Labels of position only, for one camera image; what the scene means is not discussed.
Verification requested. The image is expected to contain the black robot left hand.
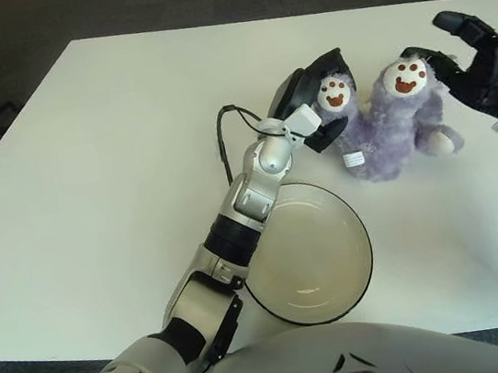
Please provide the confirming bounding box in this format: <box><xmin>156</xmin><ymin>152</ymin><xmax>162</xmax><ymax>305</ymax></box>
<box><xmin>261</xmin><ymin>46</ymin><xmax>363</xmax><ymax>160</ymax></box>

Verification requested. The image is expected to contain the purple plush bunny doll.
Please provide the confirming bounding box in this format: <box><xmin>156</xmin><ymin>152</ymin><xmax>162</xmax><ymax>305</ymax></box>
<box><xmin>308</xmin><ymin>46</ymin><xmax>470</xmax><ymax>190</ymax></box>

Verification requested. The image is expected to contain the white plate black rim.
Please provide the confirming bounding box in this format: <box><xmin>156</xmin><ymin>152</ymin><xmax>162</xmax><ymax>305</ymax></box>
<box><xmin>231</xmin><ymin>173</ymin><xmax>384</xmax><ymax>334</ymax></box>

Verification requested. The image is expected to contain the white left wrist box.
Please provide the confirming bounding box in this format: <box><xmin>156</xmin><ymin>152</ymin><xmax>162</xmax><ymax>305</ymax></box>
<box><xmin>281</xmin><ymin>102</ymin><xmax>323</xmax><ymax>141</ymax></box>

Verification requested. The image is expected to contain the grey robot torso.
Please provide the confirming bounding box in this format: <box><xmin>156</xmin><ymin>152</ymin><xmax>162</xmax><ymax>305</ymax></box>
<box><xmin>150</xmin><ymin>298</ymin><xmax>498</xmax><ymax>373</ymax></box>

